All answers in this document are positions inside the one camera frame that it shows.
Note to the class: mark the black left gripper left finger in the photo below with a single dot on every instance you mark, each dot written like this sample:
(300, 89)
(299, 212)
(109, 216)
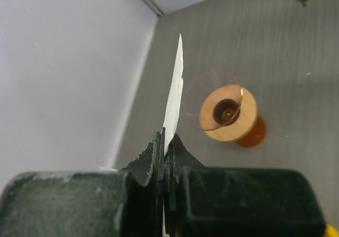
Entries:
(126, 202)

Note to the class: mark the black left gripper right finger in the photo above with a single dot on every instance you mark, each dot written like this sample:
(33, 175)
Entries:
(215, 201)

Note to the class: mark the round wooden dripper stand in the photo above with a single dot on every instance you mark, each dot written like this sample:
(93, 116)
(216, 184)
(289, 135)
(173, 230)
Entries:
(239, 125)

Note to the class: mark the clear glass dripper cone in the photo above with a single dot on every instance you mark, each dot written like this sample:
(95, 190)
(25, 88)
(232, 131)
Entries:
(202, 87)

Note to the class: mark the yellow plastic fruit tray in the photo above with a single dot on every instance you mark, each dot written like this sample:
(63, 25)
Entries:
(331, 231)

